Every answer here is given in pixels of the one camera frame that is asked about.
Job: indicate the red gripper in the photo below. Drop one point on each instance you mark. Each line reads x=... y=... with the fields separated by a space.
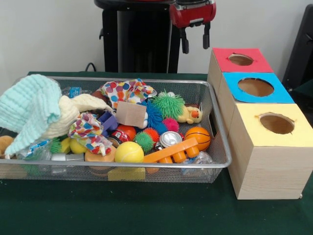
x=193 y=17

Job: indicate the orange toy block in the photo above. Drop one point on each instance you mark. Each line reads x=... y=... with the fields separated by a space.
x=176 y=149

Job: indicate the pink spiky ball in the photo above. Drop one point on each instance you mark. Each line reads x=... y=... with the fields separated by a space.
x=171 y=124

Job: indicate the wooden three-hole box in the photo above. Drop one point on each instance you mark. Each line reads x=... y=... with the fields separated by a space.
x=269 y=171

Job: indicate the dark green side tablecloth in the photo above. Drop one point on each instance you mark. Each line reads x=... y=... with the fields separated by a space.
x=305 y=89

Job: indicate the beige cardboard block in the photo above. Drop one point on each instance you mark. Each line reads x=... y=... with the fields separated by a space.
x=130 y=113

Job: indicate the cream white cloth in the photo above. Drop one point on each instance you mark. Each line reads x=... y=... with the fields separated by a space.
x=83 y=102

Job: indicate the black upright panel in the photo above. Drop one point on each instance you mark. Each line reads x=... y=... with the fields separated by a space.
x=300 y=49

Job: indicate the silver mesh bin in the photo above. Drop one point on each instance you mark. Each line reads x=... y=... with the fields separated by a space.
x=212 y=110

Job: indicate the yellow duck plush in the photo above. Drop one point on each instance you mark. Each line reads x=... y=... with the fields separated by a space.
x=189 y=115

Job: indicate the polka dot cloth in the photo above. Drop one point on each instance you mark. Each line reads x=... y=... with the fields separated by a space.
x=122 y=90

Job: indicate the yellow ball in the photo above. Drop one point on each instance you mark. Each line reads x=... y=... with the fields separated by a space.
x=129 y=152

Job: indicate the green spiky ball toy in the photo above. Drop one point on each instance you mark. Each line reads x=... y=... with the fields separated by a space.
x=168 y=104

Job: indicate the mint green cloth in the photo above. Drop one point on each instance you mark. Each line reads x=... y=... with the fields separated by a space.
x=27 y=102

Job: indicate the orange toy basketball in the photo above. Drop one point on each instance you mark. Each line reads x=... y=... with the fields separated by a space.
x=198 y=137

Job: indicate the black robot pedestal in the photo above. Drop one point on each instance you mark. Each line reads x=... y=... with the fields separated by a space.
x=137 y=44

